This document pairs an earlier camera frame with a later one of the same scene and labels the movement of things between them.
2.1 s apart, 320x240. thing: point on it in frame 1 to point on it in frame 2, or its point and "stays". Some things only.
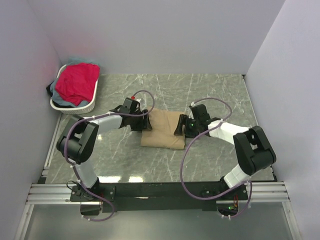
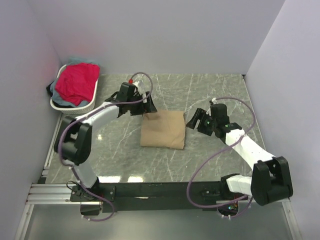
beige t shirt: x=163 y=124 stays
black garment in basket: x=49 y=90 stays
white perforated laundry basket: x=74 y=110 stays
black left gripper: x=144 y=124 to x=145 y=107
